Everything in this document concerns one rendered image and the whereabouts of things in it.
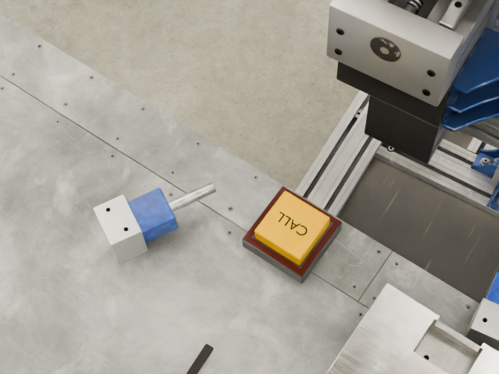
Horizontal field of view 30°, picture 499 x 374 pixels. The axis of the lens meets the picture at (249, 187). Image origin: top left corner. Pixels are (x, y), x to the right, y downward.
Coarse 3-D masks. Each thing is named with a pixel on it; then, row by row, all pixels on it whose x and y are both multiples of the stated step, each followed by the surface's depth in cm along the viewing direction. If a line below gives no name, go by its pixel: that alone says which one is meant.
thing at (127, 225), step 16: (160, 192) 102; (192, 192) 103; (208, 192) 103; (96, 208) 100; (112, 208) 100; (128, 208) 100; (144, 208) 101; (160, 208) 101; (176, 208) 102; (112, 224) 99; (128, 224) 99; (144, 224) 100; (160, 224) 100; (176, 224) 102; (112, 240) 98; (128, 240) 99; (144, 240) 101; (128, 256) 102
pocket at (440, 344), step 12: (432, 324) 91; (444, 324) 91; (432, 336) 91; (444, 336) 91; (456, 336) 90; (420, 348) 91; (432, 348) 91; (444, 348) 91; (456, 348) 91; (468, 348) 90; (480, 348) 88; (432, 360) 90; (444, 360) 90; (456, 360) 90; (468, 360) 90; (456, 372) 90; (468, 372) 90
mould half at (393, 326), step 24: (384, 288) 91; (384, 312) 90; (408, 312) 90; (432, 312) 90; (360, 336) 89; (384, 336) 89; (408, 336) 89; (336, 360) 88; (360, 360) 88; (384, 360) 88; (408, 360) 88; (480, 360) 87
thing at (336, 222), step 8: (280, 192) 104; (272, 200) 103; (304, 200) 103; (264, 216) 103; (328, 216) 102; (256, 224) 102; (336, 224) 102; (248, 232) 102; (328, 232) 101; (248, 240) 101; (256, 240) 101; (320, 240) 101; (264, 248) 101; (320, 248) 101; (272, 256) 100; (280, 256) 100; (312, 256) 100; (288, 264) 100; (304, 264) 100; (296, 272) 99; (304, 272) 99
